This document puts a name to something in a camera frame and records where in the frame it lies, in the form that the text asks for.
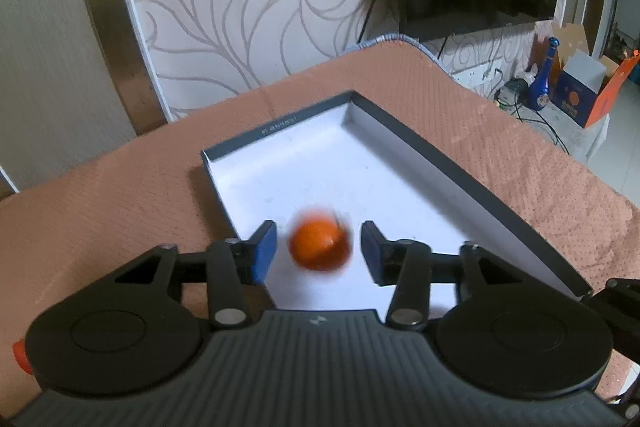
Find orange tangerine with stem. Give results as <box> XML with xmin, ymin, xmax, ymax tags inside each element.
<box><xmin>288</xmin><ymin>208</ymin><xmax>352</xmax><ymax>272</ymax></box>

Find large red apple fruit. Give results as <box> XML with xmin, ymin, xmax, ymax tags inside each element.
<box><xmin>12</xmin><ymin>338</ymin><xmax>32</xmax><ymax>375</ymax></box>

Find salmon dotted tablecloth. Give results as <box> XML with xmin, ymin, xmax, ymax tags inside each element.
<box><xmin>1</xmin><ymin>40</ymin><xmax>639</xmax><ymax>416</ymax></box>

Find black white shallow box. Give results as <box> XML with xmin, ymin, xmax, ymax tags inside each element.
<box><xmin>202</xmin><ymin>92</ymin><xmax>591</xmax><ymax>313</ymax></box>

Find blue bottle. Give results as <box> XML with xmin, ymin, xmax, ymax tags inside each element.
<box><xmin>527</xmin><ymin>37</ymin><xmax>560</xmax><ymax>112</ymax></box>

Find orange blue cardboard box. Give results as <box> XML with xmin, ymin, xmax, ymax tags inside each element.
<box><xmin>551</xmin><ymin>50</ymin><xmax>639</xmax><ymax>129</ymax></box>

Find black cables on floor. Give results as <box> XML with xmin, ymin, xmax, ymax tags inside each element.
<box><xmin>491</xmin><ymin>76</ymin><xmax>574</xmax><ymax>155</ymax></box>

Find white wall socket strip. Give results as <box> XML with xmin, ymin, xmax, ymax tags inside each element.
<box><xmin>452</xmin><ymin>64</ymin><xmax>501</xmax><ymax>90</ymax></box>

